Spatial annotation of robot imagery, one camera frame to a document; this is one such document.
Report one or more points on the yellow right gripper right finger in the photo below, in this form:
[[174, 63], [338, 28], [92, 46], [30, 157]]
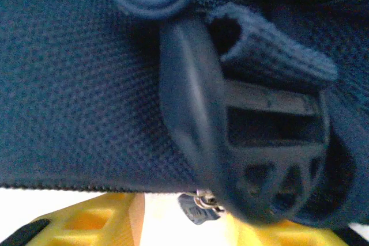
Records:
[[274, 234]]

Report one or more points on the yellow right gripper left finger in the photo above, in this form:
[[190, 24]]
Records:
[[86, 220]]

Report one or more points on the navy blue backpack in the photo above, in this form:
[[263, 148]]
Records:
[[86, 84]]

